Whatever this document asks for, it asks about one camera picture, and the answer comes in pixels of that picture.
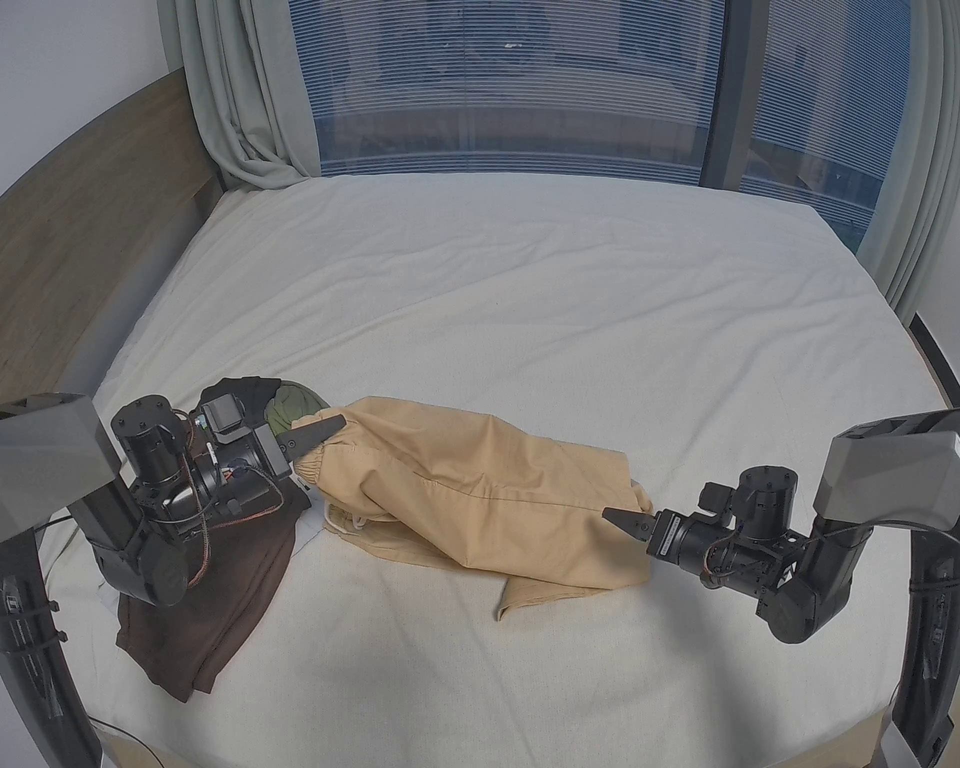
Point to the tan shorts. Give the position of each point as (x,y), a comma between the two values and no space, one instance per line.
(480,495)

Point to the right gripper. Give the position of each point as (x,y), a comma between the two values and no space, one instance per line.
(679,541)

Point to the dark grey garment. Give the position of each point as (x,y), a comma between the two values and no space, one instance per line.
(232,386)

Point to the brown garment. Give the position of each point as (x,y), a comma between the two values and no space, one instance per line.
(217,607)

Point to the green garment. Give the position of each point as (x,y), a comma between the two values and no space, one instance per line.
(300,401)

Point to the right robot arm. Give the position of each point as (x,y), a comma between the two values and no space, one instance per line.
(817,585)

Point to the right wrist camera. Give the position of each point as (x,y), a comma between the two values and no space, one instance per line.
(718,499)

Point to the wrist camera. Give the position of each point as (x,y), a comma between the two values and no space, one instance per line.
(223,418)
(718,499)

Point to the pale green curtain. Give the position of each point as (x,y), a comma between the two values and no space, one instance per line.
(232,90)
(922,187)

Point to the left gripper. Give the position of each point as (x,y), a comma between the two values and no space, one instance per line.
(240,472)

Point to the window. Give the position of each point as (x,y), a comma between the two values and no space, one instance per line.
(525,90)

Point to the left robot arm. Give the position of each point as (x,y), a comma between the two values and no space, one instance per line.
(127,525)

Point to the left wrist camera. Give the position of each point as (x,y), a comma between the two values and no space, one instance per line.
(223,418)

